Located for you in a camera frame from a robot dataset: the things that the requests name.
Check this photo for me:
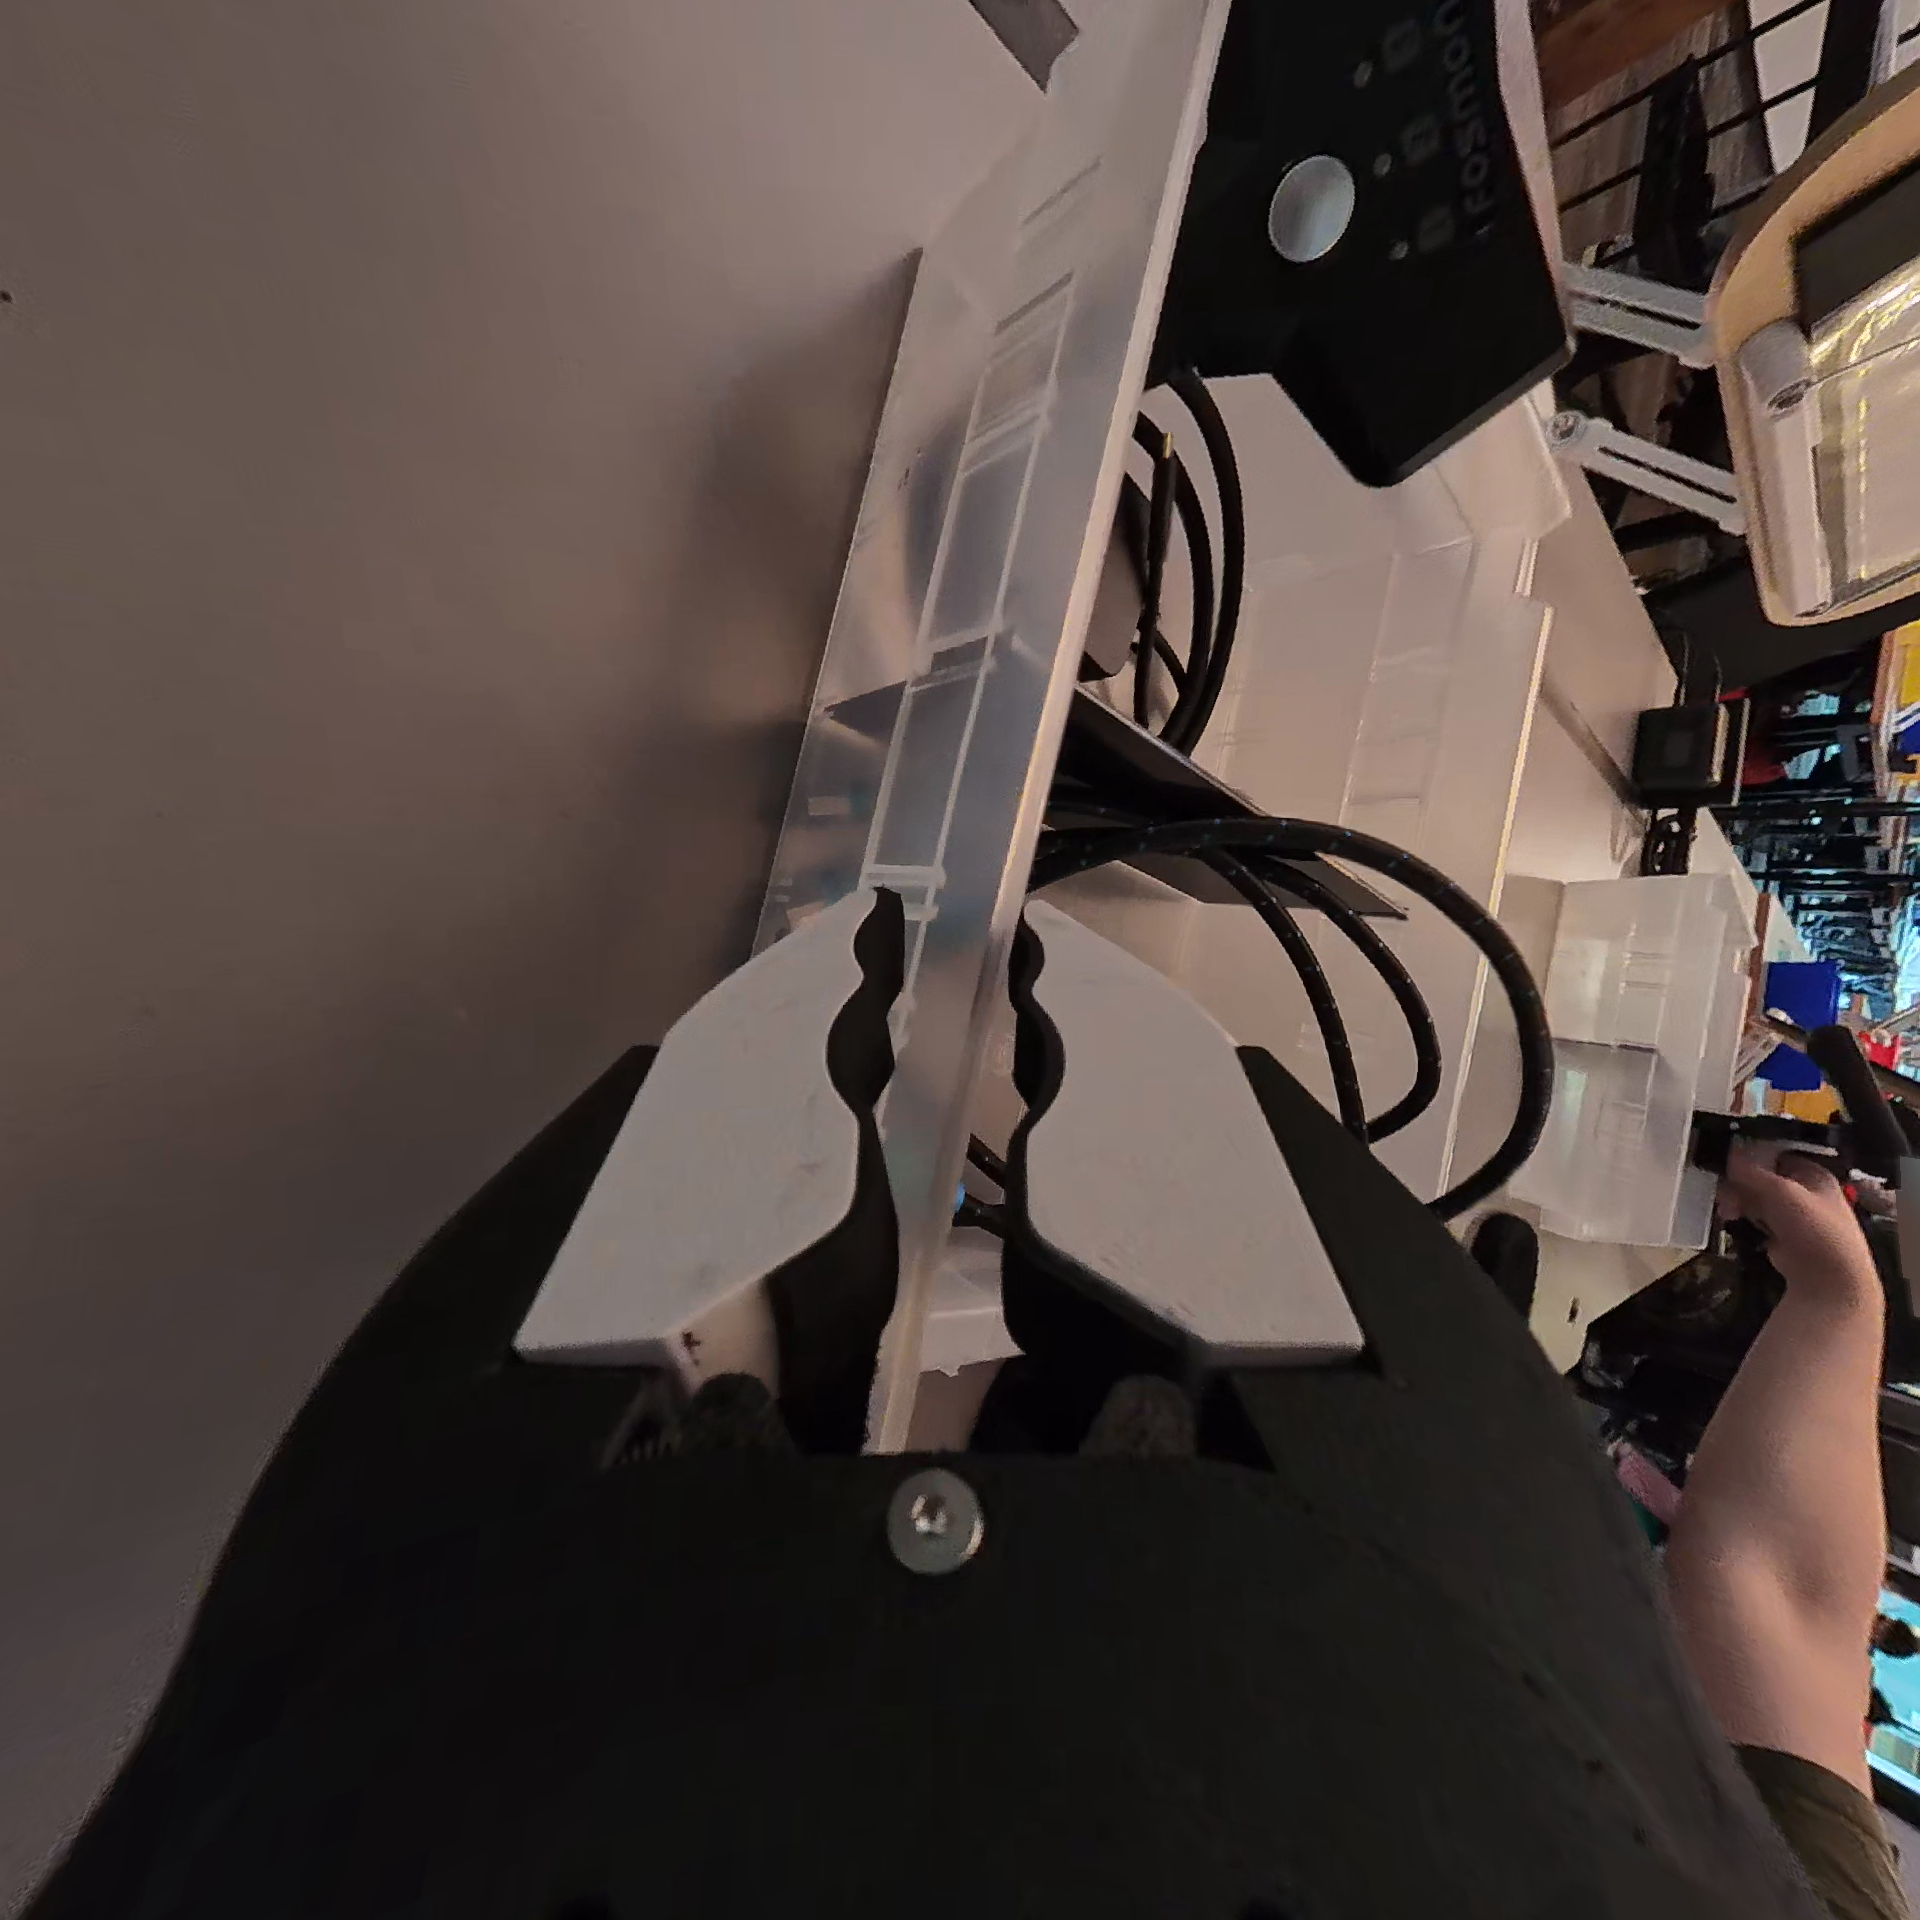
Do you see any person's olive clothing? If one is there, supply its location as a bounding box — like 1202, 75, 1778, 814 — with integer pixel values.
1726, 1740, 1920, 1920

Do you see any dark flat bar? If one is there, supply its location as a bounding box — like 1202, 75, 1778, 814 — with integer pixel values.
967, 0, 1087, 97

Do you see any person's right hand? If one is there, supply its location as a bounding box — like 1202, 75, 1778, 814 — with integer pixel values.
1714, 1152, 1888, 1326

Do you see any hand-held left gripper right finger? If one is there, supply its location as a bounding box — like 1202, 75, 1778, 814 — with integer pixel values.
1001, 904, 1369, 1369

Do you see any blue storage bin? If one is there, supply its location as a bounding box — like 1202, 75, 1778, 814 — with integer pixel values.
1756, 961, 1844, 1094

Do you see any black HDMI switch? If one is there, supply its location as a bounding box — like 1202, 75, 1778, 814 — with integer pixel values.
1161, 0, 1578, 489

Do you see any black wire rack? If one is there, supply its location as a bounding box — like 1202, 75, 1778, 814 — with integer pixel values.
1546, 0, 1894, 272

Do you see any grey battery charger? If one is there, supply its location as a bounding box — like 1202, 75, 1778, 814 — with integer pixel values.
1632, 698, 1753, 798

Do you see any black flat plate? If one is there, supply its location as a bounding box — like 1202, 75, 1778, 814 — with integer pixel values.
1050, 702, 1416, 922

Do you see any person's right forearm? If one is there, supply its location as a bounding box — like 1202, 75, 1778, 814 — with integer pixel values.
1663, 1275, 1896, 1802

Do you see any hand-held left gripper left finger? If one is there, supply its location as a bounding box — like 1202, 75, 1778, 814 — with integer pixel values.
514, 888, 915, 1445

